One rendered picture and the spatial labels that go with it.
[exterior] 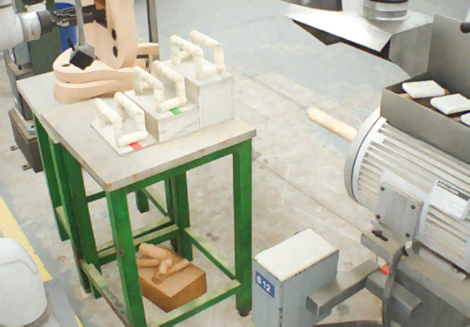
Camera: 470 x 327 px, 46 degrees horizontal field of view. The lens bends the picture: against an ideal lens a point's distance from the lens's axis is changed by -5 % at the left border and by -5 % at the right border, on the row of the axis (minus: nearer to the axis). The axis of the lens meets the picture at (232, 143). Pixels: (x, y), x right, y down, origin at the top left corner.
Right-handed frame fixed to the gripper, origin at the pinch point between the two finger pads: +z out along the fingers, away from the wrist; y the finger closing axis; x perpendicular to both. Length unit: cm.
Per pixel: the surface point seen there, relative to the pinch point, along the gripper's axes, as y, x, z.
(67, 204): -30, -86, -13
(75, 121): -20, -46, -7
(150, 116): 8.8, -37.3, 11.1
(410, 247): 119, -19, 10
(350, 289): 109, -36, 7
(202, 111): 13.7, -38.2, 28.7
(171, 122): 13.7, -39.1, 16.4
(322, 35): 67, 3, 33
